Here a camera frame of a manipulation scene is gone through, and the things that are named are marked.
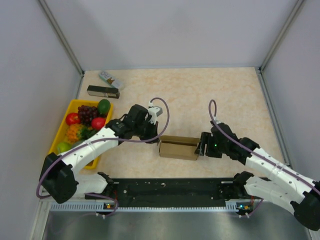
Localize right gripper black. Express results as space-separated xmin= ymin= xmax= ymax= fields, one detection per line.
xmin=194 ymin=131 xmax=228 ymax=158

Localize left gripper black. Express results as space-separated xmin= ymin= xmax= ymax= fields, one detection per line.
xmin=133 ymin=118 xmax=160 ymax=144

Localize brown cardboard paper box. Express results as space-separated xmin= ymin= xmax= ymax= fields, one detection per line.
xmin=159 ymin=135 xmax=200 ymax=161

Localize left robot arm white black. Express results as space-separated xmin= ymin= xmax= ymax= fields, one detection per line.
xmin=39 ymin=103 xmax=163 ymax=204

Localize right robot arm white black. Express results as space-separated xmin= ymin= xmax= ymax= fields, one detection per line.
xmin=195 ymin=122 xmax=320 ymax=231

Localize teal white snack box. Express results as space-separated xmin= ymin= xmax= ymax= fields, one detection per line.
xmin=98 ymin=71 xmax=124 ymax=90

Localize black rectangular box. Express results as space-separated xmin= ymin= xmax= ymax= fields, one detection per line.
xmin=87 ymin=85 xmax=120 ymax=99

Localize green toy lime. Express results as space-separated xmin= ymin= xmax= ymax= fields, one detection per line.
xmin=97 ymin=99 xmax=111 ymax=115

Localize red toy tomato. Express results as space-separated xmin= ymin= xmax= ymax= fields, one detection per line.
xmin=91 ymin=117 xmax=106 ymax=131

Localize purple toy grapes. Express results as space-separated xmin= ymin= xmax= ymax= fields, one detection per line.
xmin=77 ymin=105 xmax=99 ymax=127

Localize green toy melon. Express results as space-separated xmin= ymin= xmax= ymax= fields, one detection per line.
xmin=71 ymin=140 xmax=84 ymax=148

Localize orange toy pineapple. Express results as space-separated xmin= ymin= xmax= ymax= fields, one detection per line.
xmin=66 ymin=124 xmax=97 ymax=143

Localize red toy apple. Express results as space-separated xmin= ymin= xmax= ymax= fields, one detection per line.
xmin=65 ymin=112 xmax=81 ymax=126

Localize yellow plastic tray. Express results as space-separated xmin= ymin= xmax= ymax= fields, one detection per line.
xmin=48 ymin=99 xmax=114 ymax=170

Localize green toy pear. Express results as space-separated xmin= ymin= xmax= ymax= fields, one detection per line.
xmin=56 ymin=141 xmax=72 ymax=154

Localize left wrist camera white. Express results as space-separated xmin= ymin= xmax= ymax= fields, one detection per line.
xmin=147 ymin=101 xmax=163 ymax=125

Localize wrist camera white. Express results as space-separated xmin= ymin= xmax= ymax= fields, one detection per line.
xmin=210 ymin=117 xmax=223 ymax=126
xmin=147 ymin=101 xmax=163 ymax=125

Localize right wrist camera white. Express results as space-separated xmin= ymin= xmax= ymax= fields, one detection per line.
xmin=210 ymin=117 xmax=223 ymax=126

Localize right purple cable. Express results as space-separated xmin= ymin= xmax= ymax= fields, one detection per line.
xmin=208 ymin=99 xmax=320 ymax=218

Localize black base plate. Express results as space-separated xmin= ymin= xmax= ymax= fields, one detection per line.
xmin=84 ymin=177 xmax=251 ymax=208

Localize grey cable duct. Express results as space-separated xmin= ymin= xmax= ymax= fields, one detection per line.
xmin=50 ymin=201 xmax=253 ymax=213

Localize left frame post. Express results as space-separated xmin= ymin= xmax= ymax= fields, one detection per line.
xmin=37 ymin=0 xmax=85 ymax=77

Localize frame post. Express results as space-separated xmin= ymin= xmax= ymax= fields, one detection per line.
xmin=37 ymin=0 xmax=85 ymax=77
xmin=258 ymin=0 xmax=307 ymax=74

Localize right frame post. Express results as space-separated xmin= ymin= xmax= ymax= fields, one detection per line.
xmin=258 ymin=0 xmax=307 ymax=74

